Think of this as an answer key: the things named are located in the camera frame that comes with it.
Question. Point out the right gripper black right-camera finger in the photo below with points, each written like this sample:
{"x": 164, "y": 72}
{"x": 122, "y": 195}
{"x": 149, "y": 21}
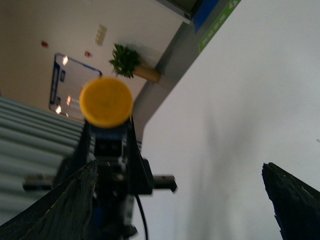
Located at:
{"x": 296, "y": 204}

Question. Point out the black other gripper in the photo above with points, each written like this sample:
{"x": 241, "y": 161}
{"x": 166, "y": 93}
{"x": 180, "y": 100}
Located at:
{"x": 87, "y": 201}

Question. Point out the yellow mushroom push button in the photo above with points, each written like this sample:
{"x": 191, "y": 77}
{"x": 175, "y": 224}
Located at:
{"x": 106, "y": 104}

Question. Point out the grey curtain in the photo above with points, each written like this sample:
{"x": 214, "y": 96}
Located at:
{"x": 32, "y": 142}

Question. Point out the left potted plant gold vase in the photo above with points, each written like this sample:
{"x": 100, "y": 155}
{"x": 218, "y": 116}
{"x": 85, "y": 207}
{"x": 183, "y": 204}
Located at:
{"x": 127, "y": 62}

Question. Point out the green floor sign strip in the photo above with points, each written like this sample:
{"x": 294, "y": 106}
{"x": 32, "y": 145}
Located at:
{"x": 217, "y": 24}

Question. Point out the blue framed wall board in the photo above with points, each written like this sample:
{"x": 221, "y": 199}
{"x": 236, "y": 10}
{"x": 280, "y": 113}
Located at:
{"x": 68, "y": 78}

